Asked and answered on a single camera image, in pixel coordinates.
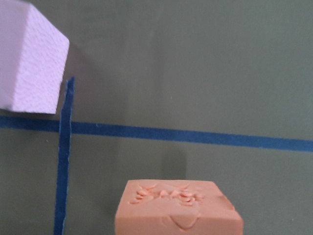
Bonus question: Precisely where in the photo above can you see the orange foam cube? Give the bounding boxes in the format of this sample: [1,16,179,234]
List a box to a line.
[114,180,244,235]

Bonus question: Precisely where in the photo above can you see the pink foam cube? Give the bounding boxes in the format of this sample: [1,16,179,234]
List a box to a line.
[0,0,69,114]

